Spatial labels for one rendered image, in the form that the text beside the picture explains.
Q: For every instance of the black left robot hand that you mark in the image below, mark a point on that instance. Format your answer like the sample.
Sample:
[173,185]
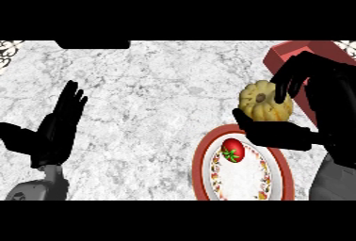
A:
[58,131]

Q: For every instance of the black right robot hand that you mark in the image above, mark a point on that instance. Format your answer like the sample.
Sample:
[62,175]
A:
[334,103]

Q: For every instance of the yellow squash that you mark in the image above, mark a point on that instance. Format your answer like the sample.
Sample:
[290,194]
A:
[262,105]

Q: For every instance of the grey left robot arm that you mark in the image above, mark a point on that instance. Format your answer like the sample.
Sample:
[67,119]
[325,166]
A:
[40,185]

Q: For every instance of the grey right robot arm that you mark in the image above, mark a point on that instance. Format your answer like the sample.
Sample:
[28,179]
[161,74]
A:
[334,180]

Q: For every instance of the red-brown cardboard box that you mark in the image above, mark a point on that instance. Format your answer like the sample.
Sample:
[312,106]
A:
[302,55]

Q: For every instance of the red-rimmed white patterned plate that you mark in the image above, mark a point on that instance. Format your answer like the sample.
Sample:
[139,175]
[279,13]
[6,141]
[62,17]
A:
[245,175]

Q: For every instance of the red tomato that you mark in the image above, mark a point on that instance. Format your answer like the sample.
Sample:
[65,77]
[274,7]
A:
[232,150]

